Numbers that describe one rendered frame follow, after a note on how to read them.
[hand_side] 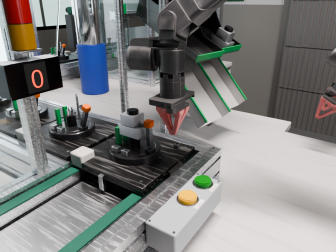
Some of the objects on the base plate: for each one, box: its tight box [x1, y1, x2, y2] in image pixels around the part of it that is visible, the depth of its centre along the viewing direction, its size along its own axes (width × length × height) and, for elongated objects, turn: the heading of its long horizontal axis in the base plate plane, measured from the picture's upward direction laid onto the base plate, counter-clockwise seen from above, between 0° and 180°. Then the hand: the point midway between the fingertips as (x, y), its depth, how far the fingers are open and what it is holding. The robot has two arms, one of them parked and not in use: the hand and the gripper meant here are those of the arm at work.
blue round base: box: [77, 43, 110, 95], centre depth 165 cm, size 16×16×27 cm
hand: (172, 131), depth 70 cm, fingers closed
